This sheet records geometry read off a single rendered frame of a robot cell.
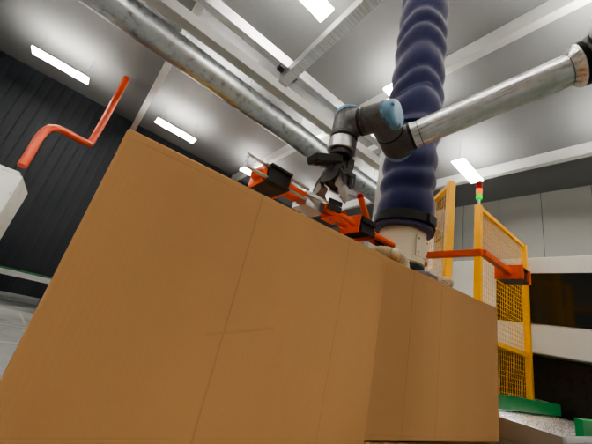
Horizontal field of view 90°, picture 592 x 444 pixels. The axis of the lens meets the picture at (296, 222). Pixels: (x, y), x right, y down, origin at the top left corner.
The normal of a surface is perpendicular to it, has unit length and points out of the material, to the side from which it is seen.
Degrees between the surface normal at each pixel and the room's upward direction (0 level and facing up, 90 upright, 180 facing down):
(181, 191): 90
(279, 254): 90
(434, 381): 90
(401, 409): 90
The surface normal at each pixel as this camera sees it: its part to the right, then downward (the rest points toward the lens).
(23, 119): 0.63, -0.14
